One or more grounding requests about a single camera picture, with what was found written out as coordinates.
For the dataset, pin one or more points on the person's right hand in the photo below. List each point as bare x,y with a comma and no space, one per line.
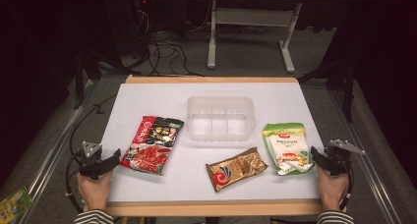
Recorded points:
332,189

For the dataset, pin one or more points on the yellow green packet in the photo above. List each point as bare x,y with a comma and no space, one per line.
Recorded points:
14,204

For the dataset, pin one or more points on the red and black food packet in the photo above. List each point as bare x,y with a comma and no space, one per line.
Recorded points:
150,145

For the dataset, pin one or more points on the green and white food packet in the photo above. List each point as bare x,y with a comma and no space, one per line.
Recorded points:
287,148

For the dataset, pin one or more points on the white desk frame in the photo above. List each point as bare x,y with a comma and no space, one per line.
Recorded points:
252,17

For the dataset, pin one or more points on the metal floor rail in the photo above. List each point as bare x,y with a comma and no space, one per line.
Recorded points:
370,171
55,145

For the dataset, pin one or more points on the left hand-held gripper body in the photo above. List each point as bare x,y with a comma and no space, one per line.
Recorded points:
91,158

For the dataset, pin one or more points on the person's left hand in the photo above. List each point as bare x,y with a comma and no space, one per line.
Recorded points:
95,191

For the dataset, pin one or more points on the black metal stand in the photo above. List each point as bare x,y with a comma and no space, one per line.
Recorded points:
344,83
86,67

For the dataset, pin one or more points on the white table mat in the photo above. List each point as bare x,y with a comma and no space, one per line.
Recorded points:
196,93

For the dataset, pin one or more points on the gold food packet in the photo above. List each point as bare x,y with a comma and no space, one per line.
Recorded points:
234,168

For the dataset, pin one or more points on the clear plastic container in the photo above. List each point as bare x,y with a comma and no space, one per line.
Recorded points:
220,119

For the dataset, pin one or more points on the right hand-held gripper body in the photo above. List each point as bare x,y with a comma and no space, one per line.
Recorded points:
339,158

